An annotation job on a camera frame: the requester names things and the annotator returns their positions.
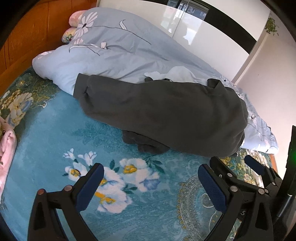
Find green plant wall decal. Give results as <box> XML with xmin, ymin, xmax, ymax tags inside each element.
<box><xmin>265</xmin><ymin>17</ymin><xmax>279</xmax><ymax>36</ymax></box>

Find dark grey pants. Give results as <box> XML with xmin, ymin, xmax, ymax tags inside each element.
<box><xmin>73</xmin><ymin>73</ymin><xmax>249</xmax><ymax>158</ymax></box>

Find pink cloth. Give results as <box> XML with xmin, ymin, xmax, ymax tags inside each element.
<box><xmin>0</xmin><ymin>116</ymin><xmax>18</xmax><ymax>202</ymax></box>

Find light blue shirt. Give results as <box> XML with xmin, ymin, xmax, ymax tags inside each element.
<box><xmin>144</xmin><ymin>66</ymin><xmax>208</xmax><ymax>85</ymax></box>

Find orange wooden footboard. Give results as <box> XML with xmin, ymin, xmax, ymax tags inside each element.
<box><xmin>268</xmin><ymin>153</ymin><xmax>279</xmax><ymax>168</ymax></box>

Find light blue floral duvet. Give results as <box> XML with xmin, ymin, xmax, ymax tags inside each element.
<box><xmin>32</xmin><ymin>7</ymin><xmax>279</xmax><ymax>154</ymax></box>

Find teal floral blanket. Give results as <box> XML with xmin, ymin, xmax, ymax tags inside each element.
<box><xmin>0</xmin><ymin>67</ymin><xmax>278</xmax><ymax>241</ymax></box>

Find glossy white wardrobe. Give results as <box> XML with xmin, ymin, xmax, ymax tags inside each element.
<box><xmin>96</xmin><ymin>0</ymin><xmax>270</xmax><ymax>80</ymax></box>

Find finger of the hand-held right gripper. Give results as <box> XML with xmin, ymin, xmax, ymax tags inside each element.
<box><xmin>210</xmin><ymin>157</ymin><xmax>255</xmax><ymax>193</ymax></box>
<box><xmin>245</xmin><ymin>154</ymin><xmax>283</xmax><ymax>193</ymax></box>

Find orange wooden headboard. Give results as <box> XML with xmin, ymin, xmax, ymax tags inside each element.
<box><xmin>0</xmin><ymin>0</ymin><xmax>97</xmax><ymax>93</ymax></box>

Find dark grey cloth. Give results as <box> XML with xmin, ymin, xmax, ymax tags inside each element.
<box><xmin>122</xmin><ymin>130</ymin><xmax>170</xmax><ymax>153</ymax></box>

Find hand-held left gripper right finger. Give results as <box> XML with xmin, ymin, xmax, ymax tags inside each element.
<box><xmin>198</xmin><ymin>164</ymin><xmax>274</xmax><ymax>241</ymax></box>

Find pink floral pillow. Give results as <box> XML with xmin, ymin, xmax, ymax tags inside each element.
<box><xmin>61</xmin><ymin>27</ymin><xmax>77</xmax><ymax>44</ymax></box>
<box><xmin>69</xmin><ymin>11</ymin><xmax>84</xmax><ymax>27</ymax></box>

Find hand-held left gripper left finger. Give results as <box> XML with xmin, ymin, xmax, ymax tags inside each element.
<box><xmin>27</xmin><ymin>163</ymin><xmax>104</xmax><ymax>241</ymax></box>

